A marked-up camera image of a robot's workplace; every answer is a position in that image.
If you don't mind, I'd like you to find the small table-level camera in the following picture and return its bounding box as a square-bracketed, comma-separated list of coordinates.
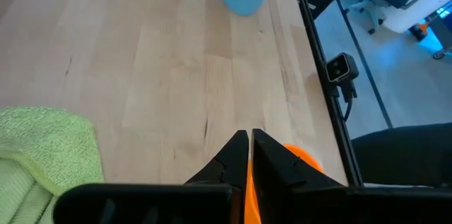
[325, 52, 360, 84]

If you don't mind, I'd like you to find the light office chair base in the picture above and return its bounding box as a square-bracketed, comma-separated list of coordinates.
[340, 0, 386, 36]

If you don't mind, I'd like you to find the person's leg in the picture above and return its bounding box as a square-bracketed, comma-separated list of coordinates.
[351, 122, 452, 188]

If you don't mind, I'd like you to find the white desk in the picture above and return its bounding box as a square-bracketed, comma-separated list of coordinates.
[381, 0, 452, 35]

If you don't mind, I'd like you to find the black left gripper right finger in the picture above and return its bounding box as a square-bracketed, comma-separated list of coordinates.
[251, 128, 452, 224]

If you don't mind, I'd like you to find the orange plastic bowl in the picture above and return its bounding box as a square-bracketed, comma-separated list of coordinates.
[243, 143, 324, 224]

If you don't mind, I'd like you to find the black camera cable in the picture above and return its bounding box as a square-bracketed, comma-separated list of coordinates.
[338, 79, 358, 123]

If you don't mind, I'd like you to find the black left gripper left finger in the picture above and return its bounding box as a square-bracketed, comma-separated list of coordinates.
[52, 129, 250, 224]

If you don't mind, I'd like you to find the green terry towel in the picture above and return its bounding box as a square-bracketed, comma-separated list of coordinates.
[0, 106, 105, 224]

